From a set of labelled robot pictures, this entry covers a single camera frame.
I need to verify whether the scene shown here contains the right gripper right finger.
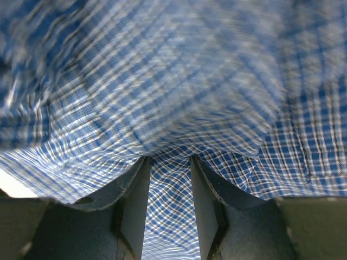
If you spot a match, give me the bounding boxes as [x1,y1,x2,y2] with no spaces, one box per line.
[191,156,295,259]

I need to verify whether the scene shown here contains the blue plaid long sleeve shirt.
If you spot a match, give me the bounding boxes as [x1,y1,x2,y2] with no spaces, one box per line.
[1,1,346,259]

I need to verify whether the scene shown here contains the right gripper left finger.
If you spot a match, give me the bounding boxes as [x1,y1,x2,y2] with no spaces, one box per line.
[25,157,151,259]

